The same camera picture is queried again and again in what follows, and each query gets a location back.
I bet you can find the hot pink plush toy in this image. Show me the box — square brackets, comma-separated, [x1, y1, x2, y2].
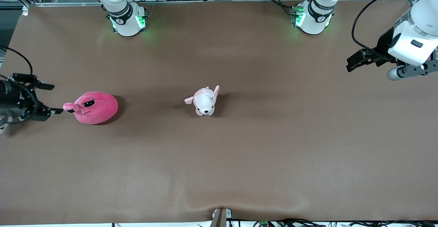
[63, 91, 119, 125]

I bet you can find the grey white plush husky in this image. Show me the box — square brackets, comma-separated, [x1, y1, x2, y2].
[0, 109, 11, 134]

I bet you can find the pale pink white plush dog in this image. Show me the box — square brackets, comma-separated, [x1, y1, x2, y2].
[184, 85, 220, 116]

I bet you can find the brown table cover mat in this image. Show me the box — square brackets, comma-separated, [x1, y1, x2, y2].
[0, 0, 438, 226]

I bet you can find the metal table clamp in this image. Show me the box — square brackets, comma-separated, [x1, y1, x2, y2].
[211, 207, 232, 227]

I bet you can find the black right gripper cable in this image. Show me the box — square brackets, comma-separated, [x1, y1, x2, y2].
[0, 47, 39, 116]

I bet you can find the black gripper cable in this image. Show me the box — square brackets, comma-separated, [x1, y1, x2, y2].
[351, 0, 421, 60]
[0, 47, 39, 116]

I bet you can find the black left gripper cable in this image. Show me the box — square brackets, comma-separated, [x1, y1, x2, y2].
[351, 0, 421, 60]

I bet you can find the black cable bundle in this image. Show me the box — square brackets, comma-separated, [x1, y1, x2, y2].
[253, 218, 438, 227]

